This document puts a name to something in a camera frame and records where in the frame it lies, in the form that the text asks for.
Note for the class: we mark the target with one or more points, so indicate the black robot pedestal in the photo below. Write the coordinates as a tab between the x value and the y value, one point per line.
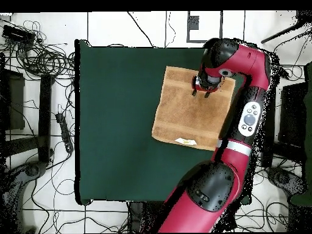
136	214

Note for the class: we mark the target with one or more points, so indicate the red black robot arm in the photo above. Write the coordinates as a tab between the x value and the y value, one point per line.
231	160

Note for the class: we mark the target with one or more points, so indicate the dark green table cloth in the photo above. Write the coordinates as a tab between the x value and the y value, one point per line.
109	158

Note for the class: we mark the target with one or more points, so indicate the black power strip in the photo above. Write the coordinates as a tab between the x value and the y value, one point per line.
64	132

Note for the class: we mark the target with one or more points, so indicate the black stand base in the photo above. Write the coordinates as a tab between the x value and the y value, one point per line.
31	170
282	179

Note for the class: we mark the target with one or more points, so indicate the orange terry towel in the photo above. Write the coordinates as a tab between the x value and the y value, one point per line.
185	117

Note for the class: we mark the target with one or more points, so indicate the black electronics box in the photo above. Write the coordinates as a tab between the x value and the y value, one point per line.
17	35

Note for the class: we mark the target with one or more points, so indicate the dark box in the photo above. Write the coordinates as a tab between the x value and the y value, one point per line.
292	114
14	100

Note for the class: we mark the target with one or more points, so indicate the dark grey square patch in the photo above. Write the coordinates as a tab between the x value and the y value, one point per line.
193	23

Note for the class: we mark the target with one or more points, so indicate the black tripod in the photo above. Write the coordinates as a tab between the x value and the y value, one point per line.
277	34

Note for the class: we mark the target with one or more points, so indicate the grey square frame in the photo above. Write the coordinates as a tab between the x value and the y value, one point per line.
188	36

